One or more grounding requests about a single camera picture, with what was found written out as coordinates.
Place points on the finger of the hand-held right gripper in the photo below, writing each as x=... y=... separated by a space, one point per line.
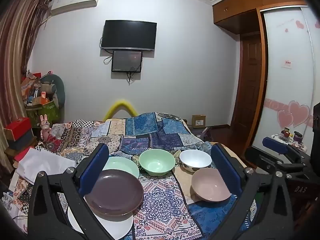
x=275 y=143
x=255 y=158

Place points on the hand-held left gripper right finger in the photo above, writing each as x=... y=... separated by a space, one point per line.
x=226 y=170

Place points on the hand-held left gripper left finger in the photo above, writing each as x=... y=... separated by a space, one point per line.
x=93 y=172

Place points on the pink bowl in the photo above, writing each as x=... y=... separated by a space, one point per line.
x=208 y=186

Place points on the purple plate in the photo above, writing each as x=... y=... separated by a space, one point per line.
x=112 y=192

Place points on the green plate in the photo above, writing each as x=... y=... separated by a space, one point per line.
x=122 y=166

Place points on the white bowl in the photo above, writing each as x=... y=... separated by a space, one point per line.
x=195 y=158

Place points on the white plate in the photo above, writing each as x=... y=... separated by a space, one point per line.
x=112 y=226

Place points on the green bowl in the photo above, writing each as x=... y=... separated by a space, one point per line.
x=156 y=162

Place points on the dark jar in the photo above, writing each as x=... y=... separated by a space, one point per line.
x=298 y=137

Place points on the white wardrobe door with hearts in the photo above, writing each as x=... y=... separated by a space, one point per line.
x=282 y=92

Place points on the white cloth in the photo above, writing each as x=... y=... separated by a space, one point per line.
x=42 y=163

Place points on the cardboard box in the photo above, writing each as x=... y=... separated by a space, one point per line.
x=198 y=122

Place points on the brown wooden door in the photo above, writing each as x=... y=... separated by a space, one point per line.
x=248 y=85

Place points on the pink rabbit toy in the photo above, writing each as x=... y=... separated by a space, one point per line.
x=45 y=127

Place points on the patchwork printed blanket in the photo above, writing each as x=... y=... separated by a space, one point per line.
x=160 y=200

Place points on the flat red box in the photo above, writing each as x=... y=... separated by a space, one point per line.
x=23 y=155

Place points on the green box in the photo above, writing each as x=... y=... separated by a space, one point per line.
x=47 y=112

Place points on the dark grey box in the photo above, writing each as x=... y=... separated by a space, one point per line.
x=21 y=141

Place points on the grey plush toy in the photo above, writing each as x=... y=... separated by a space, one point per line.
x=56 y=90

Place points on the pile of assorted boxes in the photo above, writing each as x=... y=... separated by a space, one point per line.
x=32 y=90

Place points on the striped brown curtain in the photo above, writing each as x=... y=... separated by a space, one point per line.
x=17 y=55

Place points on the wooden overhead cabinet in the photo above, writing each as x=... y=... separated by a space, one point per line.
x=250 y=3

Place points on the white air conditioner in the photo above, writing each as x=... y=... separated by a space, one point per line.
x=75 y=1

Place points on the small black wall monitor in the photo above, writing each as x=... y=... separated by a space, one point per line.
x=127 y=61

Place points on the black wall television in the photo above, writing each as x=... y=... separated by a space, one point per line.
x=128 y=35

